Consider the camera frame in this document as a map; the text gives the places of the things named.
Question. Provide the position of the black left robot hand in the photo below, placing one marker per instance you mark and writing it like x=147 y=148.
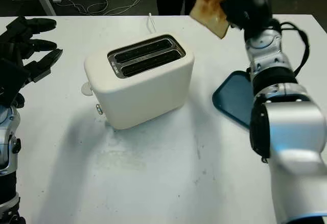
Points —
x=23 y=45

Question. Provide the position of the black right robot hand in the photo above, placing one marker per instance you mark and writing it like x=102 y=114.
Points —
x=250 y=6

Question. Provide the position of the browned toast slice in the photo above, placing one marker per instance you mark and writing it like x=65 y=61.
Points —
x=209 y=14

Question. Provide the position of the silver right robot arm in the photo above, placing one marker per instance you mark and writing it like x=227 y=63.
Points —
x=293 y=121

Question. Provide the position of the white toaster lever knob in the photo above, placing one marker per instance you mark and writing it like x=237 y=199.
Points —
x=87 y=90

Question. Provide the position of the small metal toaster dial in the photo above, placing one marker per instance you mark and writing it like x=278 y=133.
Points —
x=99 y=109

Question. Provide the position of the cream white two-slot toaster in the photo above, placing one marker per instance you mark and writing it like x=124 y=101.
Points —
x=143 y=93

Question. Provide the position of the dark blue plastic tray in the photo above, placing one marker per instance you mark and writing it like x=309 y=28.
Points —
x=235 y=98

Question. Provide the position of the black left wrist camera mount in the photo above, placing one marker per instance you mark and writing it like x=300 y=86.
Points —
x=10 y=83

